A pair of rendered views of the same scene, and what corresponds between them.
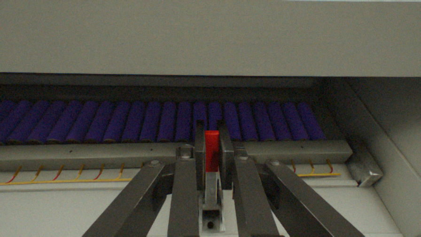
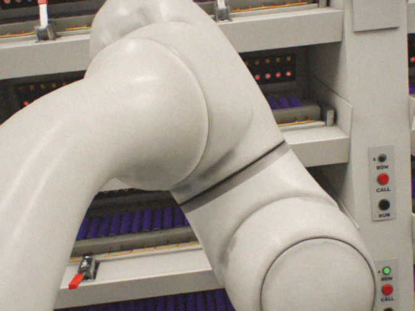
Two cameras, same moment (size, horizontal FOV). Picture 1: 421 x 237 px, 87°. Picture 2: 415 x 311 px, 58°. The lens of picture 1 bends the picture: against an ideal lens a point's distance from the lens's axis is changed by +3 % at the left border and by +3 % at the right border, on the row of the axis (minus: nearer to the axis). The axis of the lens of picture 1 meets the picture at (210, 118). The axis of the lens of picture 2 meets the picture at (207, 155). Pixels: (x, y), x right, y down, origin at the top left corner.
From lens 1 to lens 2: 0.47 m
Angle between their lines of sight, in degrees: 19
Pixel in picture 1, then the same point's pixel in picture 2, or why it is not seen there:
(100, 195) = (181, 254)
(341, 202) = not seen: hidden behind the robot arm
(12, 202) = (135, 261)
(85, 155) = (170, 233)
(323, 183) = not seen: hidden behind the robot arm
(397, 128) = (340, 193)
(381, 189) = not seen: hidden behind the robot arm
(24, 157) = (138, 237)
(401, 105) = (338, 181)
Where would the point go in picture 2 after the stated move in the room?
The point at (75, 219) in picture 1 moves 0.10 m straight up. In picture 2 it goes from (173, 265) to (165, 207)
